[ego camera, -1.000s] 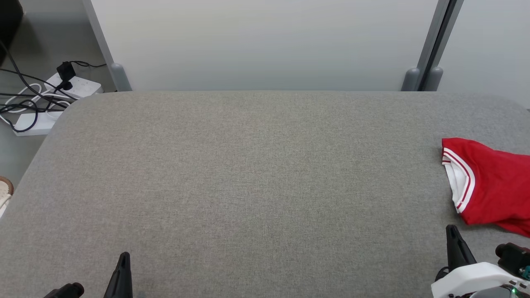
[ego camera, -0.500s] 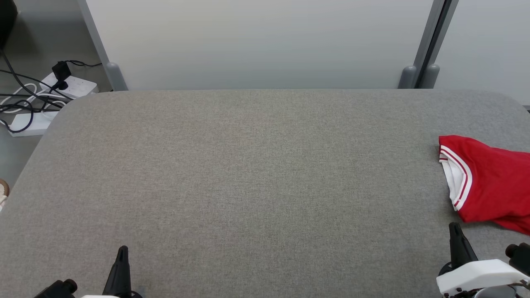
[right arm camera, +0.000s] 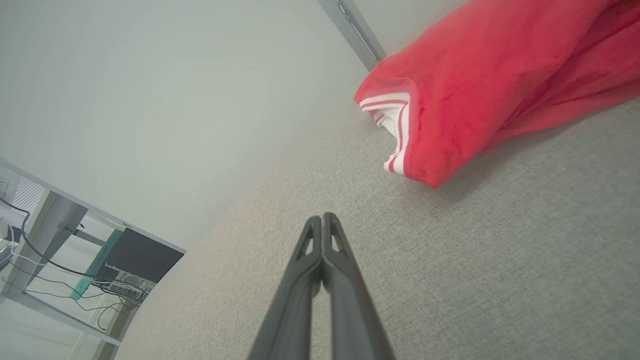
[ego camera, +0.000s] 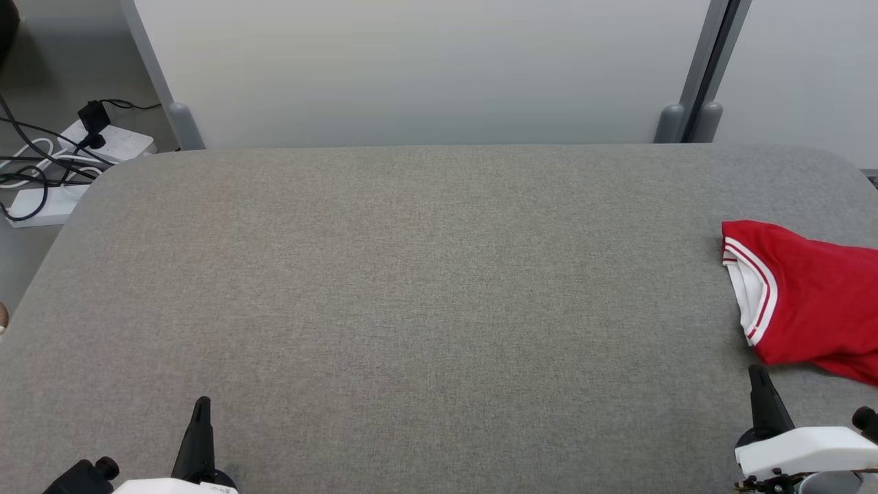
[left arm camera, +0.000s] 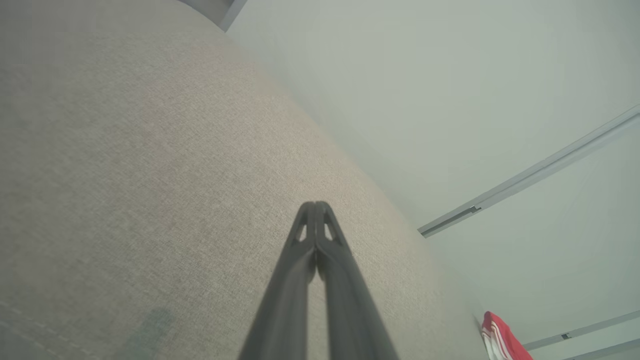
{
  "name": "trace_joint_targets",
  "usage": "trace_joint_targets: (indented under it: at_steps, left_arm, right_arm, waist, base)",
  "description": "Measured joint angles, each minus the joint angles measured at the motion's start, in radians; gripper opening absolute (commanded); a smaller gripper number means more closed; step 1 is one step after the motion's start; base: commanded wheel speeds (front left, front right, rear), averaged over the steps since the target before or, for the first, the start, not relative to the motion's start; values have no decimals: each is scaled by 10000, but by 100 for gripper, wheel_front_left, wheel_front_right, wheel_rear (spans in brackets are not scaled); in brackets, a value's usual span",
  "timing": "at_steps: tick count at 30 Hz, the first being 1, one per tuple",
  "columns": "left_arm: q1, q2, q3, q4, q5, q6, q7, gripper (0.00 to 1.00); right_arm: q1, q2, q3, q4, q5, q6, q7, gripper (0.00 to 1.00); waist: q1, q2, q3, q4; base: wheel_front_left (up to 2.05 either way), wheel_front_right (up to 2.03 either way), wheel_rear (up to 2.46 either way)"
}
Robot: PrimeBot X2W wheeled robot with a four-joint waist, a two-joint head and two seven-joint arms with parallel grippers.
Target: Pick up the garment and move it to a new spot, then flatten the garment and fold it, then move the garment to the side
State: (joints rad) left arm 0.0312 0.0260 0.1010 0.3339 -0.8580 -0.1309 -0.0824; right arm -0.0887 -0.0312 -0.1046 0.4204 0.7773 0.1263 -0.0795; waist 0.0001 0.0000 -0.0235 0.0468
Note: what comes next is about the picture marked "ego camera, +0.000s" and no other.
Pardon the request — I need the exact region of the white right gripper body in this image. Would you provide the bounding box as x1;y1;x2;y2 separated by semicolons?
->
734;425;878;482

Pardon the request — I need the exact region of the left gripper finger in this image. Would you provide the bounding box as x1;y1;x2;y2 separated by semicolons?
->
170;396;237;489

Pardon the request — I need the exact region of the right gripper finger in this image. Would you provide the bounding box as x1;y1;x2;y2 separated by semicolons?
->
737;364;798;445

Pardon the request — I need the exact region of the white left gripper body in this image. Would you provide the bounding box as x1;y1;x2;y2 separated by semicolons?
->
112;478;241;494

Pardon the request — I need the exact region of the red white-trimmed jersey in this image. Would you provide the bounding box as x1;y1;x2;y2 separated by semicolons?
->
720;220;878;387

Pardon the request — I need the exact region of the white power strip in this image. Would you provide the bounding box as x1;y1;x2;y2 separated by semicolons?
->
5;183;91;228
58;121;158;165

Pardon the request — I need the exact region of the black power adapter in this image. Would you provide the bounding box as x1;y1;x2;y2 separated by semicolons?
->
77;100;111;149

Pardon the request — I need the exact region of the dark grey partition post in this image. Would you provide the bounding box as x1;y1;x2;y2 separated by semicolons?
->
686;0;754;144

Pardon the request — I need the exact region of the white floor cable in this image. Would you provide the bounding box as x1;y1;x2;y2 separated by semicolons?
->
0;137;105;191

